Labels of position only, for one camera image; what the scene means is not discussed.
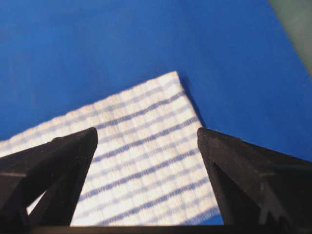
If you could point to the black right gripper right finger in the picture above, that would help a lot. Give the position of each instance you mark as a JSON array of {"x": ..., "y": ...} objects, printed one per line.
[{"x": 258, "y": 190}]

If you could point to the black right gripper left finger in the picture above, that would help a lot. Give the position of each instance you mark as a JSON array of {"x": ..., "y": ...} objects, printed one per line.
[{"x": 40, "y": 186}]

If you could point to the blue white checked towel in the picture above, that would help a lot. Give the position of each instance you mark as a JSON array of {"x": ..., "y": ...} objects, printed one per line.
[{"x": 147, "y": 168}]

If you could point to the blue table cloth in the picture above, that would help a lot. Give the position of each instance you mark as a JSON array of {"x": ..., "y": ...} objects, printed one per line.
[{"x": 238, "y": 68}]

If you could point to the dark green backdrop sheet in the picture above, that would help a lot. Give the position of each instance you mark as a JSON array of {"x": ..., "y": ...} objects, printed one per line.
[{"x": 295, "y": 16}]

